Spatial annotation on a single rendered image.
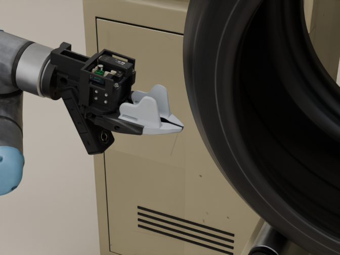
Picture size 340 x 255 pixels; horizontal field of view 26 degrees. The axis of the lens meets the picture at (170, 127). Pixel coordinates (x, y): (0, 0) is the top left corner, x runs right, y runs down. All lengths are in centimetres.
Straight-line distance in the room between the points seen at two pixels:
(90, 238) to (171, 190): 52
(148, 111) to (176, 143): 80
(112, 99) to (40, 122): 191
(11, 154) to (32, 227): 140
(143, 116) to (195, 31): 23
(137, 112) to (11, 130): 19
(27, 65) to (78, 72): 8
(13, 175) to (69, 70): 17
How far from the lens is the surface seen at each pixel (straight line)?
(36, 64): 109
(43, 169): 269
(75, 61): 106
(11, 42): 113
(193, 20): 85
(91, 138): 111
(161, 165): 189
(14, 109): 117
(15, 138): 110
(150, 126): 104
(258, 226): 110
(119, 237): 213
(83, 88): 105
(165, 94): 106
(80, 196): 255
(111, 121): 105
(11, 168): 105
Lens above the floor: 158
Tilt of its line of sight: 33 degrees down
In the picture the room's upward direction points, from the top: straight up
